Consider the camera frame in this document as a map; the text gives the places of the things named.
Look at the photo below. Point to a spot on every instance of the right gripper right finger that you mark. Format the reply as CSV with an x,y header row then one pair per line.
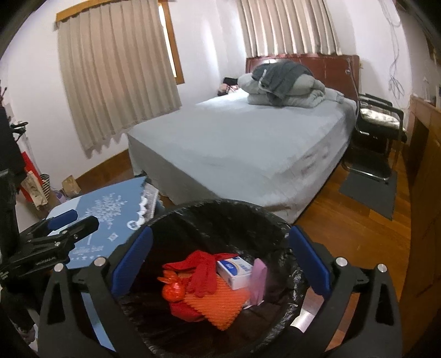
x,y
375,328

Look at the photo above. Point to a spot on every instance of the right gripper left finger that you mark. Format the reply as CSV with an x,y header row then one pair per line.
x,y
81,316

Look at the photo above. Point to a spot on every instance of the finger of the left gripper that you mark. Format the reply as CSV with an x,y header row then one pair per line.
x,y
46,226
75,230

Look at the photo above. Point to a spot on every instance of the red plastic bag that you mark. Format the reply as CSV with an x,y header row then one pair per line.
x,y
174,292

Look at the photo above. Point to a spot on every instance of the red glove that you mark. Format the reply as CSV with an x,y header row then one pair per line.
x,y
204,271

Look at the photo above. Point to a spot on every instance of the pink drawstring pouch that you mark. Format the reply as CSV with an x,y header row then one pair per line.
x,y
257,282

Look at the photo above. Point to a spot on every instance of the white medicine box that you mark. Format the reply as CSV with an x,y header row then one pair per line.
x,y
236,272

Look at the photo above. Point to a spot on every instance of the orange foam net sleeve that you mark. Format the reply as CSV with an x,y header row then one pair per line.
x,y
222,307

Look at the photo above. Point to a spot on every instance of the black lined trash bin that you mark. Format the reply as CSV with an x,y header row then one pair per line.
x,y
219,226

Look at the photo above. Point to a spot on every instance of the blue tree-print tablecloth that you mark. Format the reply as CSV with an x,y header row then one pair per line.
x,y
120,214

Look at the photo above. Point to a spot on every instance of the brown paper bag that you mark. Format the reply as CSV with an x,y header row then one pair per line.
x,y
70,187

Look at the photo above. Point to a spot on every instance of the striped basket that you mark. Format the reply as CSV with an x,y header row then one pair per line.
x,y
46,186

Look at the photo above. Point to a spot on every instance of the beige tote bag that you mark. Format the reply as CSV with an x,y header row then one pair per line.
x,y
32,189

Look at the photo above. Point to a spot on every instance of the red hanging bag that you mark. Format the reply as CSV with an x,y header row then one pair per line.
x,y
29,167

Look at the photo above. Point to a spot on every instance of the black hanging jacket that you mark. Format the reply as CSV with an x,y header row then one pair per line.
x,y
12,174

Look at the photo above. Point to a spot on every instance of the wooden cabinet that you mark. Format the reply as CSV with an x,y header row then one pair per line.
x,y
420,297

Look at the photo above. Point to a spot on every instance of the dark grey floor mat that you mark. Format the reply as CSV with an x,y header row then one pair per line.
x,y
378,196

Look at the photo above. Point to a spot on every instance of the bed with grey sheet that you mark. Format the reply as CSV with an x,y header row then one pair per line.
x,y
275,157

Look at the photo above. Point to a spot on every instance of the left beige curtain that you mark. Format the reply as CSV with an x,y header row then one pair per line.
x,y
116,69

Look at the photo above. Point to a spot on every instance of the beige curtain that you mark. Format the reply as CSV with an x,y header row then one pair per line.
x,y
116,69
287,27

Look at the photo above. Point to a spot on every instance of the black bag beside bed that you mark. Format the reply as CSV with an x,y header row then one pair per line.
x,y
228,85

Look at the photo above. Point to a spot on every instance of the black metal chair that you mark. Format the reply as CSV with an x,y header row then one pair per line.
x,y
376,140

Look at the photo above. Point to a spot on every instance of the dark grey blanket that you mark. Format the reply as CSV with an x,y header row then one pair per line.
x,y
277,79

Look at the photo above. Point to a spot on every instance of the folded grey duvet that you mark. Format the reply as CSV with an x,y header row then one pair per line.
x,y
306,92

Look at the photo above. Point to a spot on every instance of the wooden headboard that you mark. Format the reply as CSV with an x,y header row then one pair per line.
x,y
339,72

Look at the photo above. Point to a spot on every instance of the right beige curtain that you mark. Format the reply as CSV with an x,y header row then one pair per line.
x,y
287,27

